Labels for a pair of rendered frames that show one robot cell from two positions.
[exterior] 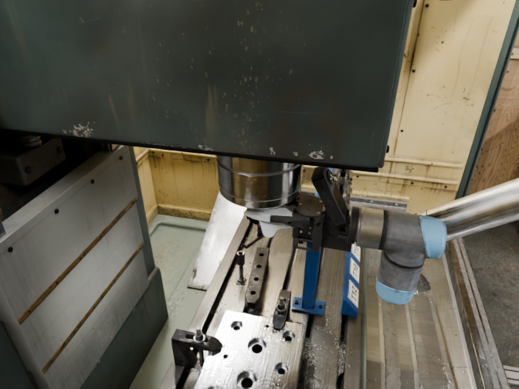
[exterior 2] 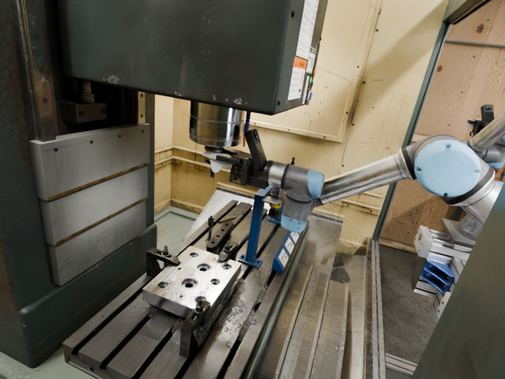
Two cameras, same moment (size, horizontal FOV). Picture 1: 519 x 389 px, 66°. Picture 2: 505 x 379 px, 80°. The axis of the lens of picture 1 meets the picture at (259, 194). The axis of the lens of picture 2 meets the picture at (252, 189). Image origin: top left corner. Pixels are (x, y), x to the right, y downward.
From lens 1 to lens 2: 0.35 m
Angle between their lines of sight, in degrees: 10
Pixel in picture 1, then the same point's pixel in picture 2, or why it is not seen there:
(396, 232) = (291, 174)
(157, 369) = not seen: hidden behind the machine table
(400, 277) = (293, 208)
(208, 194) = (207, 195)
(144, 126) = (146, 77)
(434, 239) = (314, 181)
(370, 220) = (277, 165)
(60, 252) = (87, 170)
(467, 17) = (389, 92)
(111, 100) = (131, 60)
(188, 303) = not seen: hidden behind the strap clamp
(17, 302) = (51, 186)
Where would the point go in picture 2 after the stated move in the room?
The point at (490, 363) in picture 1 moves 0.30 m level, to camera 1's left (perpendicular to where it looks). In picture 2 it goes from (374, 325) to (300, 310)
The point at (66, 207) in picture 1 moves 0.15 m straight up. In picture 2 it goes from (98, 143) to (95, 98)
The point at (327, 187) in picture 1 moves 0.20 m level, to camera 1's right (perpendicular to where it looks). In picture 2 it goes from (252, 139) to (323, 150)
